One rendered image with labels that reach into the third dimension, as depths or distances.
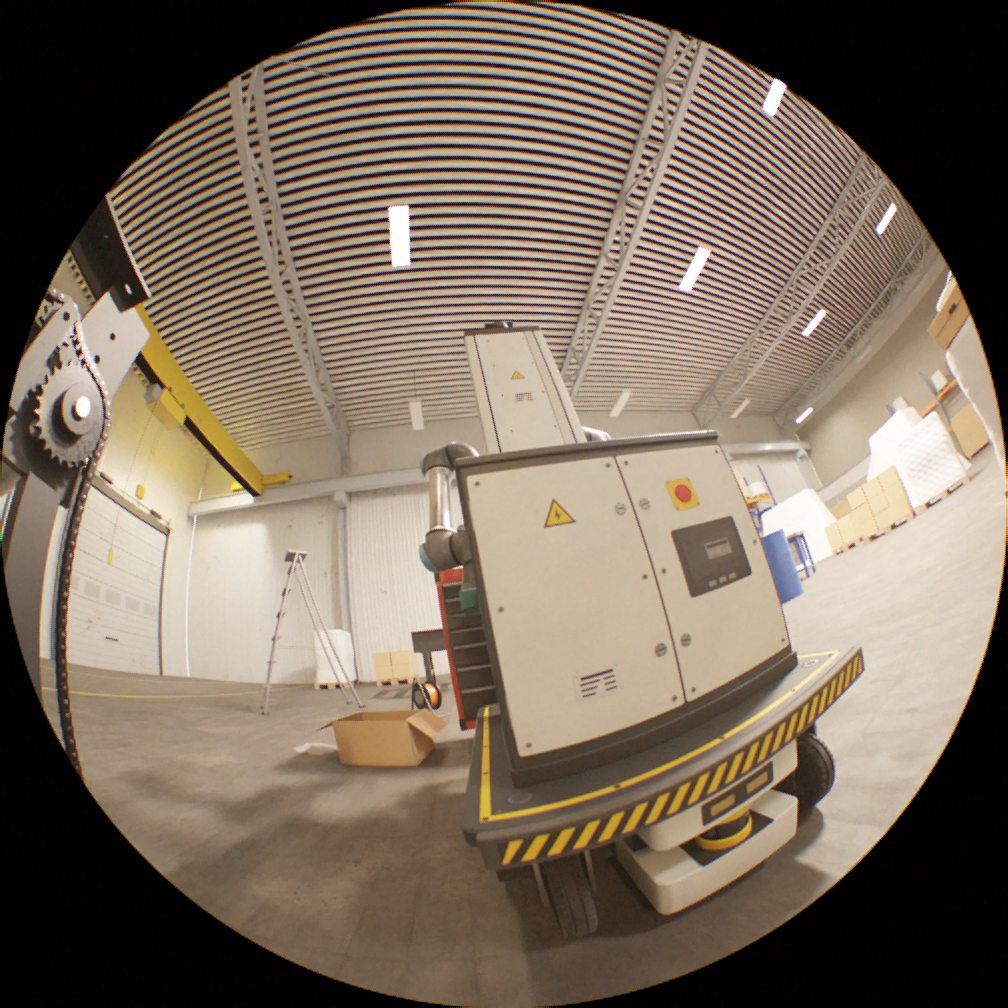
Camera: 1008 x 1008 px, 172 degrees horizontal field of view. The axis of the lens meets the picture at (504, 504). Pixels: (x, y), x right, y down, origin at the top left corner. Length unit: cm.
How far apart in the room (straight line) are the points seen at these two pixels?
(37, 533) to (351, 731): 157
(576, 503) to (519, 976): 78
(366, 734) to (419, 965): 132
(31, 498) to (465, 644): 157
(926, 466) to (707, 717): 704
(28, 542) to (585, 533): 87
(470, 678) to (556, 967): 130
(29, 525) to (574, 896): 88
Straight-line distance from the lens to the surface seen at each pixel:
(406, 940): 75
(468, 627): 162
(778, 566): 461
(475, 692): 161
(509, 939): 71
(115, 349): 84
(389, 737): 175
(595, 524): 54
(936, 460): 737
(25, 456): 69
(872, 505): 750
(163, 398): 857
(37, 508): 66
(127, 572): 1187
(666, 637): 55
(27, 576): 64
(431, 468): 135
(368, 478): 1069
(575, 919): 58
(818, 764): 75
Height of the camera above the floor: 54
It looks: 24 degrees up
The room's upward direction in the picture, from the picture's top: 12 degrees counter-clockwise
